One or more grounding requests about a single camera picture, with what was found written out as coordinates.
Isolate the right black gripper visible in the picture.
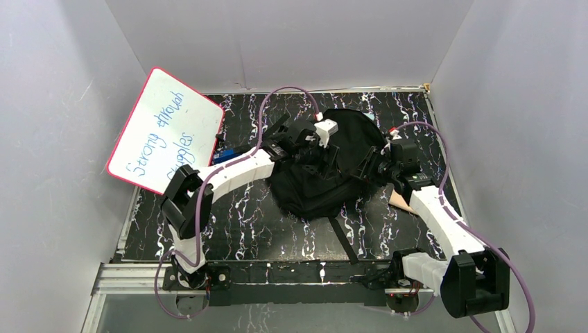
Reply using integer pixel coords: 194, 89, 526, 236
350, 146, 399, 188

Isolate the black student backpack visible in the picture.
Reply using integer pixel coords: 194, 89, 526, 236
267, 109, 390, 264

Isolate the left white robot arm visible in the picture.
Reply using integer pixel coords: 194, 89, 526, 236
161, 119, 338, 289

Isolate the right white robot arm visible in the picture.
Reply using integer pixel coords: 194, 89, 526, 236
353, 139, 510, 318

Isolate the beige snap wallet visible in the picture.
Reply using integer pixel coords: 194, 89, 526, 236
388, 189, 418, 215

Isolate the blue stapler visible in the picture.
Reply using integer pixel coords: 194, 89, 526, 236
211, 145, 252, 165

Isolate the pink-framed whiteboard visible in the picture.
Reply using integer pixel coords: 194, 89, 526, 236
106, 67, 225, 194

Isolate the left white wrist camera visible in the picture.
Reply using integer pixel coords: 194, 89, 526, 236
314, 119, 338, 148

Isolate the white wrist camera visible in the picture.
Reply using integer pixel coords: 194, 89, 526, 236
388, 128, 402, 143
314, 119, 338, 148

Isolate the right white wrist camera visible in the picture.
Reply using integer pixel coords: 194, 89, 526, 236
388, 128, 402, 143

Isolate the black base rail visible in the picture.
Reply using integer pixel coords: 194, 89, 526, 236
161, 260, 421, 314

